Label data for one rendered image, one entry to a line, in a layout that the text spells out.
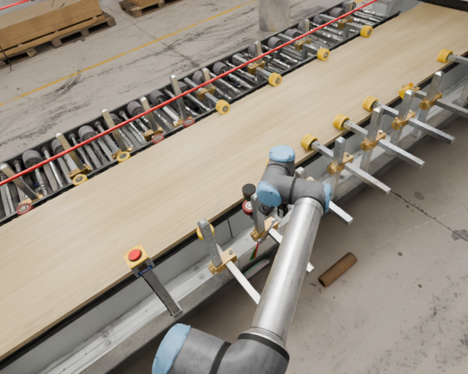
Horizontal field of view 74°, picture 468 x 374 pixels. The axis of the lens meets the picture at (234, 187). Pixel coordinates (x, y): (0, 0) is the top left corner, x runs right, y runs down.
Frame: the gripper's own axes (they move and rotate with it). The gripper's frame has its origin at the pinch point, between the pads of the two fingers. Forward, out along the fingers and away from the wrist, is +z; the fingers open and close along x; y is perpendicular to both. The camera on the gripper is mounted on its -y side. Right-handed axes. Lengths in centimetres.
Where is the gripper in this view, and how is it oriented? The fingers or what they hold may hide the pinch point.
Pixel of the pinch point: (279, 217)
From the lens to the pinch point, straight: 135.9
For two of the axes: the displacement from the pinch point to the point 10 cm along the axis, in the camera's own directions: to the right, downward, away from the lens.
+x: -5.8, -5.6, 5.9
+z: 1.3, 6.6, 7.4
